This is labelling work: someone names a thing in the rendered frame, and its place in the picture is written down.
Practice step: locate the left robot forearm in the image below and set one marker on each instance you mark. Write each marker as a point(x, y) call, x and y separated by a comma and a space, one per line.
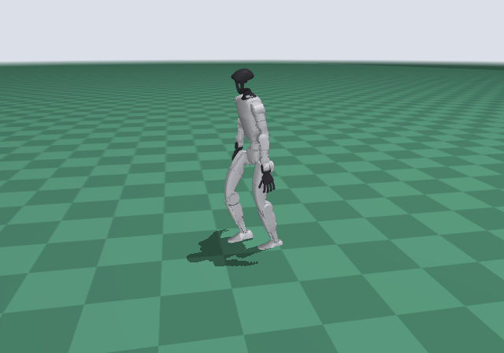
point(264, 152)

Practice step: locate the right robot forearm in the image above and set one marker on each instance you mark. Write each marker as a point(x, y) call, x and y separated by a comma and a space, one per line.
point(239, 136)

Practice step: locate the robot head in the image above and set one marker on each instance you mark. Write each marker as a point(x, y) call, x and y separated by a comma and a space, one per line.
point(241, 76)

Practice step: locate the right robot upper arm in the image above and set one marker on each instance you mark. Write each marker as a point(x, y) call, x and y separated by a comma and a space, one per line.
point(238, 121)

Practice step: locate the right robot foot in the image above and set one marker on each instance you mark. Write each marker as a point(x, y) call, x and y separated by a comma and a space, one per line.
point(239, 236)

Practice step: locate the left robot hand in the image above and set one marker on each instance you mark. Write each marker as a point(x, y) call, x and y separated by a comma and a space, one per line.
point(267, 179)

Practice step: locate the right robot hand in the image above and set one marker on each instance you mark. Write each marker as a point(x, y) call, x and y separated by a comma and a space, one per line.
point(237, 150)

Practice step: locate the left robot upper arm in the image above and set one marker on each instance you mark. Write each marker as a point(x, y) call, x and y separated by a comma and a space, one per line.
point(258, 111)

